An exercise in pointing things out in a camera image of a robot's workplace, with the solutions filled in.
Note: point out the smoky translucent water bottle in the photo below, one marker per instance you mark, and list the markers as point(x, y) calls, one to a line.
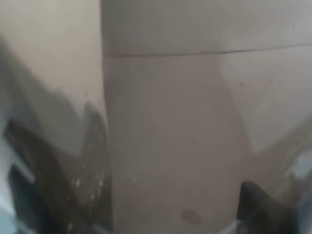
point(197, 97)

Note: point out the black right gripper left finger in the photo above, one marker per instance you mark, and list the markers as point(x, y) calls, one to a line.
point(54, 192)

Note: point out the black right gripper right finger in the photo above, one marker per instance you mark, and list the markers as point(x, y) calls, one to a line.
point(259, 213)

